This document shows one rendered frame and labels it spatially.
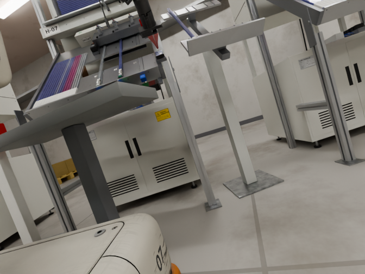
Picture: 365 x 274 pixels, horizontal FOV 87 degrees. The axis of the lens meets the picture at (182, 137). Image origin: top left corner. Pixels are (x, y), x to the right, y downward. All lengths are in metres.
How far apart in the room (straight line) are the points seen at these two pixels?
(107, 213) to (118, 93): 0.44
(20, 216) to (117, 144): 0.66
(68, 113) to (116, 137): 0.71
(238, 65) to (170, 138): 3.07
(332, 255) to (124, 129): 1.12
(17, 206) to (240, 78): 3.70
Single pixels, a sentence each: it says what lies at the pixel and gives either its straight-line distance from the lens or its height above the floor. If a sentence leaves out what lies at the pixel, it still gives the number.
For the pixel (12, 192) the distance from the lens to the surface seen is 1.50.
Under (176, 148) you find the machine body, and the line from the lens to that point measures 1.25.
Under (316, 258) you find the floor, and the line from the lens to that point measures 0.70.
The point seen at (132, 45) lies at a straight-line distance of 1.34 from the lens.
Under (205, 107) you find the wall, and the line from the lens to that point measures 4.11.
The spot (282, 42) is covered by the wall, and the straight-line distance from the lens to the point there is 4.26.
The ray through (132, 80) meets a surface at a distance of 0.98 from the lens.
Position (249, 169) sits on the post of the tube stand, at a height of 0.09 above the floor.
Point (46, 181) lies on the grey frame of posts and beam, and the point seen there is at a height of 0.39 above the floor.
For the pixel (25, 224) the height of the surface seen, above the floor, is 0.18.
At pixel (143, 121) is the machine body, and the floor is 0.53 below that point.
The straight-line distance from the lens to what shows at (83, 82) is 1.18.
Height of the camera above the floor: 0.45
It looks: 4 degrees down
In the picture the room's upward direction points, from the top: 19 degrees counter-clockwise
